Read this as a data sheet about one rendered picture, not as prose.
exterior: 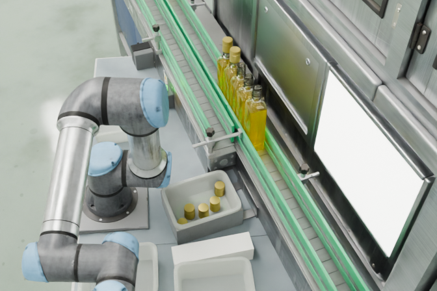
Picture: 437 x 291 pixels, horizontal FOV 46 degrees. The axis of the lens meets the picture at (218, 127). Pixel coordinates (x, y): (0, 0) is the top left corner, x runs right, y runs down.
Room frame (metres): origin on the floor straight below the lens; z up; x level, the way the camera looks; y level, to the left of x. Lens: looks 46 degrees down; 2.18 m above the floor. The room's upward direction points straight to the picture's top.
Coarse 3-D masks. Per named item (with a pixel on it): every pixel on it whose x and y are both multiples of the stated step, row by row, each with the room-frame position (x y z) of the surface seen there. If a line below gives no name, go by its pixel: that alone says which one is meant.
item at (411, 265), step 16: (432, 192) 0.31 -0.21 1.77; (432, 208) 0.30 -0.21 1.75; (416, 224) 0.31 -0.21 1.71; (432, 224) 0.29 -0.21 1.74; (416, 240) 0.30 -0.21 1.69; (432, 240) 0.29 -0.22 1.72; (400, 256) 0.31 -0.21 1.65; (416, 256) 0.29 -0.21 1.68; (432, 256) 0.28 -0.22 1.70; (400, 272) 0.30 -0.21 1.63; (416, 272) 0.28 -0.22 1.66; (432, 272) 0.28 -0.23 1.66; (384, 288) 0.31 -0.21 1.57; (400, 288) 0.29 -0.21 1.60; (416, 288) 0.28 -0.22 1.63; (432, 288) 0.28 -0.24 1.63
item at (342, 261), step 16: (176, 0) 2.05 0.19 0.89; (192, 16) 1.84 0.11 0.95; (208, 48) 1.67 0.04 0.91; (272, 144) 1.11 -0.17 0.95; (288, 176) 1.01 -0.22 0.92; (304, 192) 0.92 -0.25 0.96; (304, 208) 0.90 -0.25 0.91; (320, 224) 0.82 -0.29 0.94; (336, 240) 0.76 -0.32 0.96; (336, 256) 0.74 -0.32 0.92; (352, 272) 0.67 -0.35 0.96; (352, 288) 0.65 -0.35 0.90; (368, 288) 0.62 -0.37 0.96
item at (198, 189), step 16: (208, 176) 1.08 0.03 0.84; (224, 176) 1.08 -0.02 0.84; (176, 192) 1.04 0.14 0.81; (192, 192) 1.05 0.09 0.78; (208, 192) 1.06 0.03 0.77; (224, 192) 1.06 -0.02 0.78; (176, 208) 1.00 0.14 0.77; (224, 208) 1.00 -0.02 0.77; (240, 208) 0.95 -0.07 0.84; (176, 224) 0.89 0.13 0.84; (192, 224) 0.89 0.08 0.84
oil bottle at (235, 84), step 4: (236, 76) 1.28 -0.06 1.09; (232, 80) 1.28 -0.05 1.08; (236, 80) 1.27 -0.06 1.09; (240, 80) 1.26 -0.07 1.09; (232, 84) 1.27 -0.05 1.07; (236, 84) 1.25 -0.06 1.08; (240, 84) 1.25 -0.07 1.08; (232, 88) 1.27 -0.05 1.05; (236, 88) 1.25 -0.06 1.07; (232, 92) 1.27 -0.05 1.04; (236, 92) 1.25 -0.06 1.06; (232, 96) 1.27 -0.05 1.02; (236, 96) 1.25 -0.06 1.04; (232, 100) 1.27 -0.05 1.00; (236, 100) 1.25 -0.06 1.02; (232, 104) 1.27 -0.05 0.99; (236, 104) 1.25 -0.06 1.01; (232, 108) 1.27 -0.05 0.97
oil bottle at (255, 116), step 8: (248, 104) 1.16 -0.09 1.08; (256, 104) 1.16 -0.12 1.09; (264, 104) 1.16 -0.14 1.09; (248, 112) 1.15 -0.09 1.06; (256, 112) 1.14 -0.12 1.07; (264, 112) 1.15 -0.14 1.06; (248, 120) 1.15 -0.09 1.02; (256, 120) 1.14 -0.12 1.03; (264, 120) 1.15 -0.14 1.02; (248, 128) 1.15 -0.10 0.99; (256, 128) 1.15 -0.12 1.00; (264, 128) 1.16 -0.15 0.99; (248, 136) 1.14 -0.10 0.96; (256, 136) 1.15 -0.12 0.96; (264, 136) 1.16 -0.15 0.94; (256, 144) 1.15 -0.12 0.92
